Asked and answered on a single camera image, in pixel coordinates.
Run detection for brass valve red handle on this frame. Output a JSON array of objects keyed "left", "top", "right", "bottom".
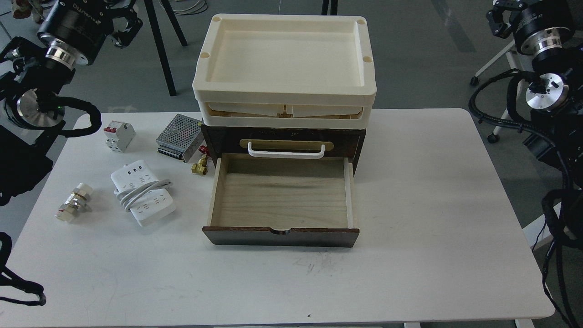
[{"left": 191, "top": 145, "right": 210, "bottom": 176}]

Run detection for steel pipe fitting white caps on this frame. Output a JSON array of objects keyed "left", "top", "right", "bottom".
[{"left": 54, "top": 183, "right": 93, "bottom": 223}]

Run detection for white power strip cable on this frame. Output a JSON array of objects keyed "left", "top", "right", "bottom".
[{"left": 114, "top": 179, "right": 173, "bottom": 211}]

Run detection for white power strip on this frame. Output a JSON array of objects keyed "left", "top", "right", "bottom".
[{"left": 110, "top": 160, "right": 176, "bottom": 227}]

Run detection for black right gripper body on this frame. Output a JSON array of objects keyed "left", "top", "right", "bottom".
[{"left": 486, "top": 0, "right": 519, "bottom": 39}]

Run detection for black tripod legs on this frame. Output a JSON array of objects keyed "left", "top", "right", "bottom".
[{"left": 144, "top": 0, "right": 188, "bottom": 96}]

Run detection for dark wooden cabinet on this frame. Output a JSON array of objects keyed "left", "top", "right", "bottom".
[{"left": 201, "top": 125, "right": 366, "bottom": 177}]

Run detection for white drawer handle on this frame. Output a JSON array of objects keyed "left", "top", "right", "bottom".
[{"left": 247, "top": 142, "right": 326, "bottom": 160}]

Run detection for metal mesh power supply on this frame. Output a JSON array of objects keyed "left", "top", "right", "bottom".
[{"left": 156, "top": 114, "right": 204, "bottom": 163}]

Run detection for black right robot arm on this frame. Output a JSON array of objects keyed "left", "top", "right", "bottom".
[{"left": 468, "top": 0, "right": 582, "bottom": 328}]

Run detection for open wooden drawer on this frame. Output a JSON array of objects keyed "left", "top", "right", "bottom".
[{"left": 202, "top": 153, "right": 360, "bottom": 248}]

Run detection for black cable loop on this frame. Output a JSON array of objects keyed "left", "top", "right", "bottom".
[{"left": 0, "top": 232, "right": 47, "bottom": 307}]

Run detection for cream plastic stacked tray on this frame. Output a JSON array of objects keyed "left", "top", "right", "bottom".
[{"left": 192, "top": 13, "right": 377, "bottom": 129}]

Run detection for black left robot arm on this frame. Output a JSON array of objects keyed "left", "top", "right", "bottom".
[{"left": 0, "top": 0, "right": 143, "bottom": 205}]

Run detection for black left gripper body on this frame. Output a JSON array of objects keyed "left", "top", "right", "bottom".
[{"left": 104, "top": 0, "right": 143, "bottom": 49}]

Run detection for black stand leg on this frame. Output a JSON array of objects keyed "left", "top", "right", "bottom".
[{"left": 321, "top": 0, "right": 338, "bottom": 16}]

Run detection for white red circuit breaker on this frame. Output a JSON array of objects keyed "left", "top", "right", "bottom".
[{"left": 102, "top": 120, "right": 136, "bottom": 153}]

